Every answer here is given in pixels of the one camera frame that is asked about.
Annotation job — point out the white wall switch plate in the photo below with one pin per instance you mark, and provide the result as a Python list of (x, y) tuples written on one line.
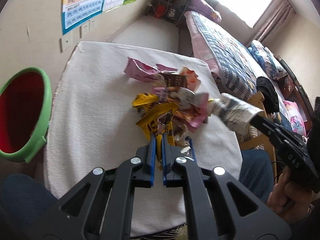
[(66, 41)]

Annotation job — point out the white wall socket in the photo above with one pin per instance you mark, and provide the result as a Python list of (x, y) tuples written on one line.
[(84, 29)]

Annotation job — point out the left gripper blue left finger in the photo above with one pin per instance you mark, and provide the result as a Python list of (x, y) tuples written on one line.
[(146, 175)]

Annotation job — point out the window curtain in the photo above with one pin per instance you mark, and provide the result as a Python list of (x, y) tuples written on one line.
[(278, 18)]

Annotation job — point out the pink cartoon pillow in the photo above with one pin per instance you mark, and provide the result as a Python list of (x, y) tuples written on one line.
[(295, 117)]

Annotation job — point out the brown chocolate wrapper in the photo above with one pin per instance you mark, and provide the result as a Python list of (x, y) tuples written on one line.
[(175, 80)]

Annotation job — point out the red bucket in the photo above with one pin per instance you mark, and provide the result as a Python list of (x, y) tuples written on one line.
[(160, 10)]

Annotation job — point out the blue floral pillow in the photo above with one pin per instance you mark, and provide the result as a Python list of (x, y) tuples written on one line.
[(267, 61)]

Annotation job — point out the purple pillow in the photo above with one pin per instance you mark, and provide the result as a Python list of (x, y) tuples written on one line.
[(203, 8)]

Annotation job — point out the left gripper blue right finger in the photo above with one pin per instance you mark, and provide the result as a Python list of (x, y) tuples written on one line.
[(169, 155)]

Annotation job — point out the paper cup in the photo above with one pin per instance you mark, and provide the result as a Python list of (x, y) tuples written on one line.
[(235, 113)]

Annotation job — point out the pink wrapper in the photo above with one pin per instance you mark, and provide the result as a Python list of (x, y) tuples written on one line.
[(141, 71)]

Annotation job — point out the person's right hand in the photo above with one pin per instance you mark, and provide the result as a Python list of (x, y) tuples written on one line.
[(290, 201)]

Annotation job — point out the black garment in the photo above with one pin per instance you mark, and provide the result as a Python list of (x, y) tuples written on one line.
[(271, 101)]

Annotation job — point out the green red trash bin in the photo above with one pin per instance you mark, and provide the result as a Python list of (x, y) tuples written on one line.
[(26, 104)]

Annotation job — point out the person's blue jeans leg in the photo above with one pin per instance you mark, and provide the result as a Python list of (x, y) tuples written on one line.
[(256, 173)]

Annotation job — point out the white towel table cover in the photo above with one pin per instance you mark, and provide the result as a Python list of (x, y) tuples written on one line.
[(94, 125)]

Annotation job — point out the yellow snack wrapper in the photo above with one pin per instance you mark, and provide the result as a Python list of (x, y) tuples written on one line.
[(156, 118)]

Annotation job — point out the pinyin alphabet wall poster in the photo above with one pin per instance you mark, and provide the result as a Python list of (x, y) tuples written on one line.
[(75, 12)]

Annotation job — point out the dark blue wrapper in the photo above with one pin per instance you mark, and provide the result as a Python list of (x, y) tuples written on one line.
[(190, 150)]

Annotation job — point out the bed with plaid quilt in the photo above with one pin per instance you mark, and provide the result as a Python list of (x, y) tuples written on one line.
[(229, 61)]

